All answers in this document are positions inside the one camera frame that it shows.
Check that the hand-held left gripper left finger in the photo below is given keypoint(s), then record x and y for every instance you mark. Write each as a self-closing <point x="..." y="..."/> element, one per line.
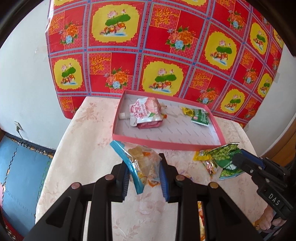
<point x="126" y="183"/>

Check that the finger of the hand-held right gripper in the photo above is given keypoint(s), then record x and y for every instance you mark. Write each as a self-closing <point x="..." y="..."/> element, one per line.
<point x="245" y="163"/>
<point x="254" y="156"/>

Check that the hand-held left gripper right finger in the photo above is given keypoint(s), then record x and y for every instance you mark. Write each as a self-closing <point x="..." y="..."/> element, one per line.
<point x="164" y="183"/>

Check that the green pea snack packet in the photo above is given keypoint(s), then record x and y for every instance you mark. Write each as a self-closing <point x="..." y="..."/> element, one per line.
<point x="225" y="156"/>
<point x="229" y="174"/>
<point x="200" y="117"/>

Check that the blue-edged clear candy packet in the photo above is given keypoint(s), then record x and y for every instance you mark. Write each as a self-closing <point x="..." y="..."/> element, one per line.
<point x="143" y="162"/>

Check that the small orange foil packet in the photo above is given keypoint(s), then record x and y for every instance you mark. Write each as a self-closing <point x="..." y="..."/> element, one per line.
<point x="210" y="169"/>

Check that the small yellow snack packet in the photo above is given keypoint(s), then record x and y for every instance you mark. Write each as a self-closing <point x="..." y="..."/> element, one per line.
<point x="186" y="111"/>
<point x="201" y="155"/>

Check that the pink shallow cardboard box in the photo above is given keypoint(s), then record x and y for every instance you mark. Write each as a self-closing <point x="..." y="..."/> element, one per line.
<point x="180" y="135"/>

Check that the yellow orange rice cracker packet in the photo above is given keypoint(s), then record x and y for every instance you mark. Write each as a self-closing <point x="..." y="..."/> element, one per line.
<point x="200" y="222"/>

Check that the pink red snack packet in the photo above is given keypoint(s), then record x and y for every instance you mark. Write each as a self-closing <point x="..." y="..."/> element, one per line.
<point x="150" y="125"/>

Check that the white pink jelly drink pouch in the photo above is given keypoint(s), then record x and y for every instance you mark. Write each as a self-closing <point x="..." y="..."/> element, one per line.
<point x="143" y="111"/>

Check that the person's right hand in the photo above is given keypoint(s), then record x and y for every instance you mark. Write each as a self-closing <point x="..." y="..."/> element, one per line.
<point x="267" y="220"/>

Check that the brown wooden furniture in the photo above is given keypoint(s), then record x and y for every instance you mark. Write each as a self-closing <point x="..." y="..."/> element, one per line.
<point x="282" y="141"/>

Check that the colourful foam floor mat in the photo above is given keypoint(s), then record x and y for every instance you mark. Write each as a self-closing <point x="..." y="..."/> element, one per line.
<point x="20" y="176"/>

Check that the dotted dark cloth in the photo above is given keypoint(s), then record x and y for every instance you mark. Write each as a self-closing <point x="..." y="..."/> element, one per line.
<point x="9" y="227"/>

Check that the white wall socket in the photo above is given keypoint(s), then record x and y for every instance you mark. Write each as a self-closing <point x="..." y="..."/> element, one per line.
<point x="18" y="126"/>

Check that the red floral printed wall cloth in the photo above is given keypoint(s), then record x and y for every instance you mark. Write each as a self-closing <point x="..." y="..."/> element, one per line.
<point x="161" y="41"/>

